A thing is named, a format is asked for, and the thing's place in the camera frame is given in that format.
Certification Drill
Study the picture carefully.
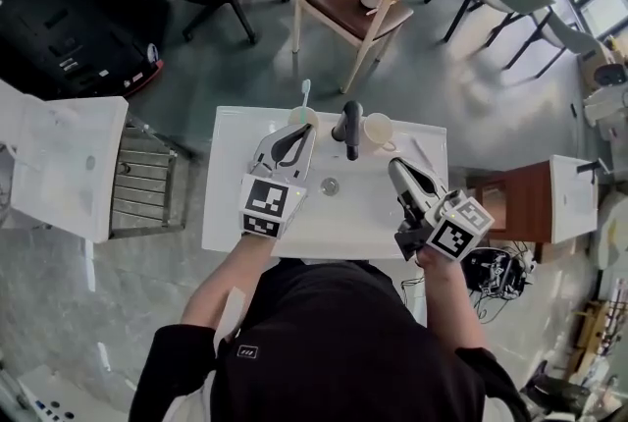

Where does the wooden chair with brown seat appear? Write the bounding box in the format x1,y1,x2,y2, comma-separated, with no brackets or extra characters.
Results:
291,0,415,95

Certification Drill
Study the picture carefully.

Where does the wooden frame stack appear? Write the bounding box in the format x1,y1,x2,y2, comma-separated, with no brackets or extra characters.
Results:
571,294,622,380

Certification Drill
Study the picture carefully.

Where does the person's right forearm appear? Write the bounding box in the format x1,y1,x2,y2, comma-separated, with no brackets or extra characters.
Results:
416,246,493,353

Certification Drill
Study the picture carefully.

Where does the large black machine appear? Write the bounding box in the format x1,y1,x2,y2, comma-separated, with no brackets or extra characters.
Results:
0,0,166,101

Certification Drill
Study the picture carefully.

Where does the brown wooden cabinet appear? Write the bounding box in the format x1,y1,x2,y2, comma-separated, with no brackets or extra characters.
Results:
468,161,556,245

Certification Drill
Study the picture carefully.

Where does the person's left forearm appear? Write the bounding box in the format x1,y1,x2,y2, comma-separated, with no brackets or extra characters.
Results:
181,232,277,329

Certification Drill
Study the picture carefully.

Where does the white control box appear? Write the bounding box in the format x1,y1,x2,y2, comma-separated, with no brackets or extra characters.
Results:
0,358,141,422

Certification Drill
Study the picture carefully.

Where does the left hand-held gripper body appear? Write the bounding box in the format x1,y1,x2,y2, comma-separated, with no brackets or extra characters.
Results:
238,155,310,240

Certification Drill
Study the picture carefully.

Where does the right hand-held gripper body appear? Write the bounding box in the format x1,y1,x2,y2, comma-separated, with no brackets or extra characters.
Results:
393,190,495,262

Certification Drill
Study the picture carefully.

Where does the metal slatted rack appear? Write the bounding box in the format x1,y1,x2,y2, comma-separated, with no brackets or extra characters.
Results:
108,114,191,240

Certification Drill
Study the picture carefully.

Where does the white ceramic sink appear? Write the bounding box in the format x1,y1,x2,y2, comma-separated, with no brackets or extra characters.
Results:
201,104,449,261
549,154,601,245

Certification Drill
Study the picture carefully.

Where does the person's black shirt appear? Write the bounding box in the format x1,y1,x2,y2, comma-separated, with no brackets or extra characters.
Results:
128,257,532,422

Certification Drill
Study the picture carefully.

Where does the light blue toothbrush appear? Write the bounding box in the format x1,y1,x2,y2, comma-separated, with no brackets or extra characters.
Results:
299,79,314,125

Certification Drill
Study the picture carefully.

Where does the beige cup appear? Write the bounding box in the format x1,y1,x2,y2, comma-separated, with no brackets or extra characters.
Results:
288,106,321,137
362,112,396,156

